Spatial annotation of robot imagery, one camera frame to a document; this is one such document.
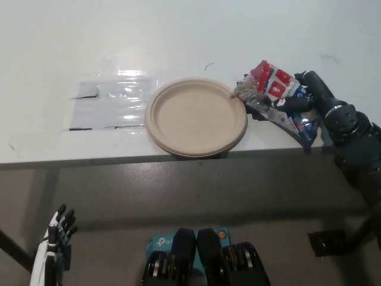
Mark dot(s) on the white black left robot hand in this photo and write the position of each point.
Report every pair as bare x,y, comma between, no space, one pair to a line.
50,235

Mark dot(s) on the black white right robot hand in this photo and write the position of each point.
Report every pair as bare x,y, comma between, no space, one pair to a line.
321,92

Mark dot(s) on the red blue sunflower seed bag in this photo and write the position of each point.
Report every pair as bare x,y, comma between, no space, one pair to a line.
276,86

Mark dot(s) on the beige paper plate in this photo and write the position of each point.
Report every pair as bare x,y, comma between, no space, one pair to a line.
193,119

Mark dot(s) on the robot left black torso block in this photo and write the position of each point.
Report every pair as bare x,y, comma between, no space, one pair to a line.
181,256

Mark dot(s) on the black table leg with foot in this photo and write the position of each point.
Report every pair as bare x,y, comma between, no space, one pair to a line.
12,244
327,242

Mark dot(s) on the teal tp-link box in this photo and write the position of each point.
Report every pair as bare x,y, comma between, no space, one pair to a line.
157,242

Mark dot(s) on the clear plastic sheet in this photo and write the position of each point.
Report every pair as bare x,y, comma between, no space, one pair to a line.
89,116

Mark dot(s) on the clear plastic film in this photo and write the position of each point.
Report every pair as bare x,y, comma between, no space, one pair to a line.
131,73

